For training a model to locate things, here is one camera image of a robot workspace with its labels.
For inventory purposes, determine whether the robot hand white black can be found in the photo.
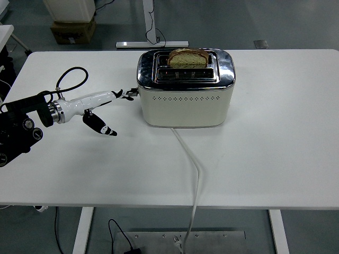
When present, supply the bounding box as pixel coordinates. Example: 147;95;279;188
57;88;139;137

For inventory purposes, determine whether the cream chrome two-slot toaster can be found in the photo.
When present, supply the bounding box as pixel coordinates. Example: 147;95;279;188
136;48;236;129

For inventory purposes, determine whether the brown cardboard box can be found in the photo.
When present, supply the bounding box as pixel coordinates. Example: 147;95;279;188
50;17;96;44

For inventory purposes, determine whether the white cabinet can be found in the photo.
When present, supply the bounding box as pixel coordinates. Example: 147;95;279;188
43;0;96;23

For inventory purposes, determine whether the white T-shaped table stand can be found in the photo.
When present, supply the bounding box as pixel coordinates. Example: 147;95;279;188
115;0;189;49

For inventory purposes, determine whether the small white side table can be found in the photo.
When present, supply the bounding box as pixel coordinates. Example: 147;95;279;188
0;24;32;56

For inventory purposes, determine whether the toasted bread slice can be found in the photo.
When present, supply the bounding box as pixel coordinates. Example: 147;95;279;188
167;48;210;69

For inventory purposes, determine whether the white table leg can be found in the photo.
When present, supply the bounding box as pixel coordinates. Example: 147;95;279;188
72;207;95;254
269;209;291;254

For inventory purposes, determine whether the grey metal plate with screws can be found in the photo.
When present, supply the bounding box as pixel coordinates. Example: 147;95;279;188
111;231;246;254

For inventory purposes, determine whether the thin black hanging cable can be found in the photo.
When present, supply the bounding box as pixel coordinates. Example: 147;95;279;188
54;207;65;254

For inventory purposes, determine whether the white toaster power cable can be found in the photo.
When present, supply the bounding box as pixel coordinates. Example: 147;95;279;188
169;127;203;248

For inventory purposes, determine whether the black cable with adapter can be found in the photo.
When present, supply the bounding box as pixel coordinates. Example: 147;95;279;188
108;219;142;254

